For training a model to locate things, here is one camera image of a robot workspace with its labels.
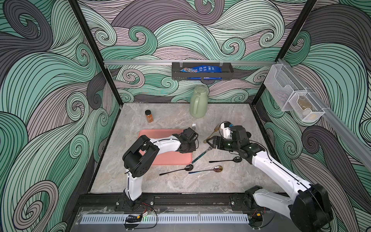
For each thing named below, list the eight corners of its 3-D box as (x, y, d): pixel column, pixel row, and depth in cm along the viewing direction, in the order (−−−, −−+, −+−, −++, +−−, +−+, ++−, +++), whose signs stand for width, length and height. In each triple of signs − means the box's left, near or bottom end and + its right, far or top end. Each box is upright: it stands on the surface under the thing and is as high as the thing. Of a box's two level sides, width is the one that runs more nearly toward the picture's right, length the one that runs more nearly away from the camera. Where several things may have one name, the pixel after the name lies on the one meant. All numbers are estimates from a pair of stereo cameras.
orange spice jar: (146, 123, 110) (144, 114, 103) (147, 117, 114) (145, 109, 106) (152, 123, 110) (150, 114, 103) (153, 117, 114) (151, 109, 106)
